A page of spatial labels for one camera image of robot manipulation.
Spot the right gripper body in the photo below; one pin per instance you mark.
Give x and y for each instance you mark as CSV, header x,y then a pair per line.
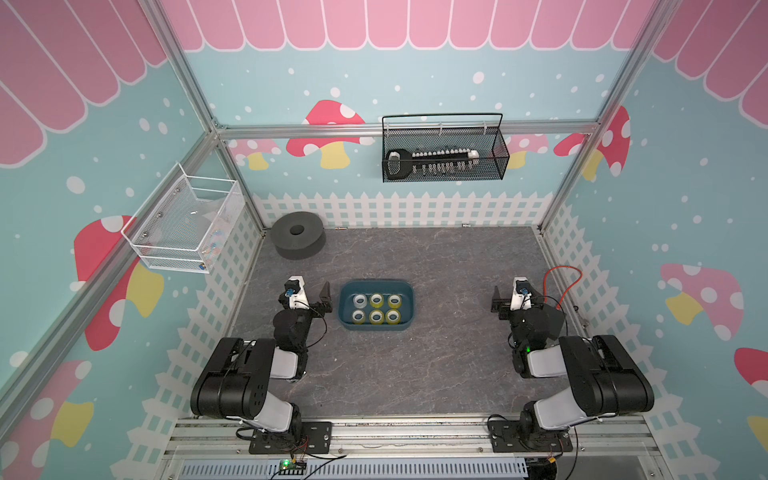
x,y
507,310

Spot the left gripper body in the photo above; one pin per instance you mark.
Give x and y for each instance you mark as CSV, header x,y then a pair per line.
x,y
314,307

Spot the clear white tape roll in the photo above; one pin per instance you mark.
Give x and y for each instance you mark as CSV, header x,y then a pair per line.
x,y
360,301

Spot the yellow tape roll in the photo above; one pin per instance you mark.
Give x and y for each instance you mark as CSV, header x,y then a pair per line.
x,y
376,317
359,317
393,317
394,302
377,300

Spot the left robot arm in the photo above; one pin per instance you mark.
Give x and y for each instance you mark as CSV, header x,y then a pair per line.
x,y
234,384

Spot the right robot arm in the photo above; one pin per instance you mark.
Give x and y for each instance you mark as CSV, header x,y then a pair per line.
x,y
603,379

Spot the teal plastic storage box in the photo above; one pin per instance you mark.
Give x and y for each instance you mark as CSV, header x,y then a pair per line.
x,y
368,287

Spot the dark grey filament spool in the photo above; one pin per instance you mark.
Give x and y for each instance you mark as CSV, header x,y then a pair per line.
x,y
298,235

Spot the black socket holder tool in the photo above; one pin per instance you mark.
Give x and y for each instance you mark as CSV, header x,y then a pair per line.
x,y
399,164

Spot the green circuit board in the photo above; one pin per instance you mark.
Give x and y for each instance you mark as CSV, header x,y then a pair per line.
x,y
293,465

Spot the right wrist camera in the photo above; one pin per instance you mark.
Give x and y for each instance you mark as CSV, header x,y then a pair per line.
x,y
522,294

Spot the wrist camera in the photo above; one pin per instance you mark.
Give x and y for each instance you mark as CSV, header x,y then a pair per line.
x,y
295,293
522,294

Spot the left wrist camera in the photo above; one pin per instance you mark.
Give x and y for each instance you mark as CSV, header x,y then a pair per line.
x,y
295,293

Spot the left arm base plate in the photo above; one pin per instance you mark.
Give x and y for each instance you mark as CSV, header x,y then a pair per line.
x,y
310,437

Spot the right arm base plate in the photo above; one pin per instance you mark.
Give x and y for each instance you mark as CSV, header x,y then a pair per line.
x,y
514,436

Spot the black wire mesh basket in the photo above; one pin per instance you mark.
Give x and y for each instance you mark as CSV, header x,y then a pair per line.
x,y
443,147

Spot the white wire mesh basket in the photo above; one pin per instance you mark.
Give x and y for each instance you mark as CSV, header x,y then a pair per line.
x,y
186,223

